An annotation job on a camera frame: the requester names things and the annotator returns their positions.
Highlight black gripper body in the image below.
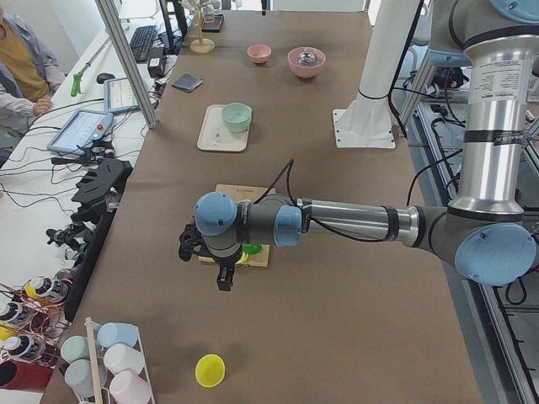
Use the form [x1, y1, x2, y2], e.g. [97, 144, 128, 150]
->
[178, 223, 202, 262]

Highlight small pink bowl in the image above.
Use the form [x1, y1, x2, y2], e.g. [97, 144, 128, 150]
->
[247, 44, 272, 65]

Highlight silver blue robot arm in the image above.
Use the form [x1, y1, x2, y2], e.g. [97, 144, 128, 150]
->
[179, 1, 538, 290]

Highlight large pink bowl with cutlery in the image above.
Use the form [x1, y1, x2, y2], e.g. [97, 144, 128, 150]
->
[287, 46, 326, 78]

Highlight green toy vegetable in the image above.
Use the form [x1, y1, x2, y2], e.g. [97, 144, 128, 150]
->
[243, 244, 263, 255]

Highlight wooden cutting board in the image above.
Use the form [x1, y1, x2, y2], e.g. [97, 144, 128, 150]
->
[199, 184, 270, 268]

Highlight cream serving tray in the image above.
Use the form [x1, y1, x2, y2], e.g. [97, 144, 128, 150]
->
[197, 104, 249, 152]

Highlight blue cup on rack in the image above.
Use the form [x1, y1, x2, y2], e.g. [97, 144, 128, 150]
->
[97, 322, 138, 348]

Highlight stacked green bowls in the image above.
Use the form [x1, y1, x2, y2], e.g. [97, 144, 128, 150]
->
[221, 103, 252, 133]

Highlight white cup on rack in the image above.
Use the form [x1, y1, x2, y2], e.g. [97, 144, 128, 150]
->
[104, 343, 145, 375]

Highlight green cup on rack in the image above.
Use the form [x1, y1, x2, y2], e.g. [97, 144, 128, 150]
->
[60, 336, 90, 364]

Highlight blue teach pendant tablet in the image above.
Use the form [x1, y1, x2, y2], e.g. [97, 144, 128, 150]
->
[47, 109, 114, 155]

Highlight pink cup on rack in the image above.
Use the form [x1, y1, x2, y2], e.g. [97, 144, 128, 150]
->
[109, 369, 152, 404]

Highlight black computer mouse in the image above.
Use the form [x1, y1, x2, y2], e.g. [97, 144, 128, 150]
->
[96, 72, 115, 84]

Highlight wooden mug tree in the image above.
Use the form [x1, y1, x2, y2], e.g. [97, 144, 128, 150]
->
[180, 0, 221, 54]

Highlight black keyboard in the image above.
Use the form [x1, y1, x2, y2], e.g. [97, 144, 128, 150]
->
[129, 25, 157, 63]

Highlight seated person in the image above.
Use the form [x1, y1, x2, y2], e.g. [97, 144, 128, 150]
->
[1, 11, 65, 162]

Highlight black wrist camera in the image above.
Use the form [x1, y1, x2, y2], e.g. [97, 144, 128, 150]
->
[216, 264, 235, 291]

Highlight green handled grabber tool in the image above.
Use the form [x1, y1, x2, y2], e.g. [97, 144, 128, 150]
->
[70, 38, 110, 97]

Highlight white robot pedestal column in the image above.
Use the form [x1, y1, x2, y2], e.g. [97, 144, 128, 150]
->
[334, 1, 406, 149]

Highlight aluminium frame post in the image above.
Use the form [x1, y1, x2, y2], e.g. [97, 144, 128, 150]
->
[95, 0, 157, 130]

